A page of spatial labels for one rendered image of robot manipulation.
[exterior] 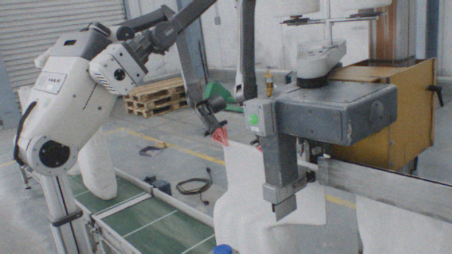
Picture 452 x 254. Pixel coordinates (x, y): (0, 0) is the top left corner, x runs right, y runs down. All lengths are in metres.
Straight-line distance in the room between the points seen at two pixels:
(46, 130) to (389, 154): 1.07
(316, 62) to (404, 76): 0.30
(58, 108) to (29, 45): 7.14
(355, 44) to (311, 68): 5.88
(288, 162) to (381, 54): 0.52
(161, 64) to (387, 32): 8.47
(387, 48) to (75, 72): 1.01
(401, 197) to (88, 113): 0.96
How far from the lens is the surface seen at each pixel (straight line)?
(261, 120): 1.02
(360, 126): 0.96
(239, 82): 1.33
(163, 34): 1.21
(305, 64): 1.09
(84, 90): 1.28
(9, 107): 7.98
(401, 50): 1.38
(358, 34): 6.92
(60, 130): 1.34
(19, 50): 8.38
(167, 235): 2.32
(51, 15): 8.56
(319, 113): 0.95
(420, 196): 1.08
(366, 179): 1.14
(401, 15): 1.36
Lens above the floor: 1.57
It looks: 17 degrees down
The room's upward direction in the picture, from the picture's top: 8 degrees counter-clockwise
